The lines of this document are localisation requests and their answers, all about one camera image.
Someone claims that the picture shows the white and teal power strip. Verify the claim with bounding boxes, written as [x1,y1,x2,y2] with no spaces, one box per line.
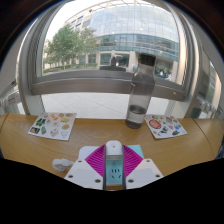
[78,144,145,191]

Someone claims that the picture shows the small white charger block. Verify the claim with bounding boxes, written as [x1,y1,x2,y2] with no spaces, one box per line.
[104,140,125,158]

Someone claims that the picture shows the grey window frame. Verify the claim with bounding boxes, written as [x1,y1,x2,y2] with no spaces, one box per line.
[18,0,201,118]

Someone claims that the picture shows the white wall rail with knobs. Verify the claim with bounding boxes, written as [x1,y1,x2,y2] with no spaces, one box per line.
[0,89,22,108]
[196,95,224,118]

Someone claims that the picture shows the green tree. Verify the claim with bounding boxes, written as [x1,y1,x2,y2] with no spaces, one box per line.
[43,23,98,71]

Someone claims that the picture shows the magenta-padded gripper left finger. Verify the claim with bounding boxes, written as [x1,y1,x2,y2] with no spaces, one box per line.
[64,144,108,191]

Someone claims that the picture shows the clear grey water bottle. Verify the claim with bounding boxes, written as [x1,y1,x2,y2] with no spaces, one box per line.
[125,53,157,130]

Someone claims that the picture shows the sticker sheet with green stickers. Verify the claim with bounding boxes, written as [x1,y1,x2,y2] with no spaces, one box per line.
[27,111,78,141]

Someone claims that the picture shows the sticker sheet with red circle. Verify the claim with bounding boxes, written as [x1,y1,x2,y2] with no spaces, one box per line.
[144,114,188,140]

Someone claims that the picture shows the black chairs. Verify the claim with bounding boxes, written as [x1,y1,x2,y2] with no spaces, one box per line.
[216,139,224,160]

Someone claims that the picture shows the glass-fronted building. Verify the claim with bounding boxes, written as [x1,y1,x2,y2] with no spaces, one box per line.
[64,1,181,81]

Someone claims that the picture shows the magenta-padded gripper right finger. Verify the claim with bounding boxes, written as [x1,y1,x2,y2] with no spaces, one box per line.
[121,144,164,191]

